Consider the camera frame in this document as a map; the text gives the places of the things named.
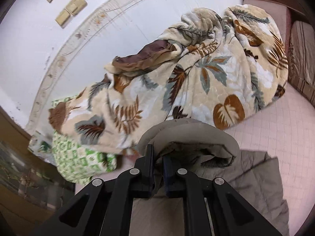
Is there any striped beige cushion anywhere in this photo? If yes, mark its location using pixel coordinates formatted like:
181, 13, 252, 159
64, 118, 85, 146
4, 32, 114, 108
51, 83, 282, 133
287, 20, 315, 101

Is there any glass top bedside table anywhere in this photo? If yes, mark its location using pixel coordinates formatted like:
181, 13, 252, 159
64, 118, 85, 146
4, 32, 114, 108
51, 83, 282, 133
0, 106, 75, 229

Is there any grey quilted hooded jacket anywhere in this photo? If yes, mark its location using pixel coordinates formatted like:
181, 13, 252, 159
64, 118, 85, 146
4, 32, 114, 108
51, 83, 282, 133
128, 118, 289, 236

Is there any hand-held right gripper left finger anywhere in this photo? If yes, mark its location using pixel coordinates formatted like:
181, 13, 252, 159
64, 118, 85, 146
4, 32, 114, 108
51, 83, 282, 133
32, 144, 155, 236

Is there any green patterned pillow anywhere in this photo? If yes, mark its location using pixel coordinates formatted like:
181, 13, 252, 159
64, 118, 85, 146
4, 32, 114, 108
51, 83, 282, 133
50, 96, 117, 183

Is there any leaf print fleece blanket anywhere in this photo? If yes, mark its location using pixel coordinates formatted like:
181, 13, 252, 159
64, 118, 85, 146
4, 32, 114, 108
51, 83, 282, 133
48, 4, 289, 156

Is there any beige wall switch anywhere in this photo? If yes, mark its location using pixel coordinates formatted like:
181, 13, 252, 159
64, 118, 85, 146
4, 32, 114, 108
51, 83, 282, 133
66, 0, 88, 15
55, 8, 73, 27

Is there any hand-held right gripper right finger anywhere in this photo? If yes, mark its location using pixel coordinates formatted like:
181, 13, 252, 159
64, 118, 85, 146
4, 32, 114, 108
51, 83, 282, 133
162, 156, 283, 236

